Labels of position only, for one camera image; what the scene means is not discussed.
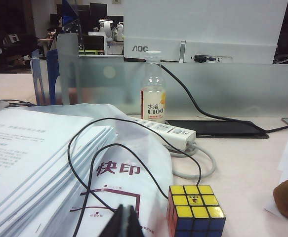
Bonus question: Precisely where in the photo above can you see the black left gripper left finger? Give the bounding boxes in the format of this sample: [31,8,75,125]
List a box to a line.
[104,204,125,237]

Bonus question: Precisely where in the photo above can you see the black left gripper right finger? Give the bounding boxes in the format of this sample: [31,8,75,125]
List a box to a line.
[127,205,145,237]

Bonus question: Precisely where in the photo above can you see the coloured Rubik's cube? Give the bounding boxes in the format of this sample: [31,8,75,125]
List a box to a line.
[166,184,226,237]

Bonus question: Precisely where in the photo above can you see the white plastic bag red print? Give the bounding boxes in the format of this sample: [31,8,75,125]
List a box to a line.
[59,103,174,237]

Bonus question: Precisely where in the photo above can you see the white power strip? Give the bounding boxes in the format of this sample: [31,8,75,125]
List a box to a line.
[128,115,197,151]

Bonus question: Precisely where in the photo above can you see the stack of printed papers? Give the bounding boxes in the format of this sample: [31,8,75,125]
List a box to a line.
[0,108,117,237]

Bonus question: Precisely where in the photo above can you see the clear drink bottle orange label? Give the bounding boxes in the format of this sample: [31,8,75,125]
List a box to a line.
[140,50,167,124]

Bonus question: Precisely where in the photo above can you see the frosted tall partition panel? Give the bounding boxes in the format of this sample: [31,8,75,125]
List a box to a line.
[56,33,80,106]

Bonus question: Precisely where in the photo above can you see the blue file holder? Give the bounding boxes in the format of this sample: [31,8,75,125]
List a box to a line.
[31,48,60,106]

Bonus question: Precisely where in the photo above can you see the frosted glass desk partition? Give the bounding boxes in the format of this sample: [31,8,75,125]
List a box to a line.
[78,54,288,119]

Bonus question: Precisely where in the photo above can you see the white AOC monitor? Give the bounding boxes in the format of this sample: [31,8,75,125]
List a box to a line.
[123,0,288,64]

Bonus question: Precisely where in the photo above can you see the blue patterned calibration board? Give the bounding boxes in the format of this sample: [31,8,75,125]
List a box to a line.
[61,0,83,50]

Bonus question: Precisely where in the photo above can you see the thin black cable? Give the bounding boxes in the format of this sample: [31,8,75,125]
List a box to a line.
[67,118,202,237]

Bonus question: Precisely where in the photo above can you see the grey power strip cable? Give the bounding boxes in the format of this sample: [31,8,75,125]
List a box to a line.
[163,142,217,178]

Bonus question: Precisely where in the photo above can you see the black flat base plate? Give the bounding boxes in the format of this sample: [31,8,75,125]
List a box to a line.
[165,119,270,139]

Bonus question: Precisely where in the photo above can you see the black monitor cable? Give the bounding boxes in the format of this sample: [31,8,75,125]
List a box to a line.
[160,63,288,131]

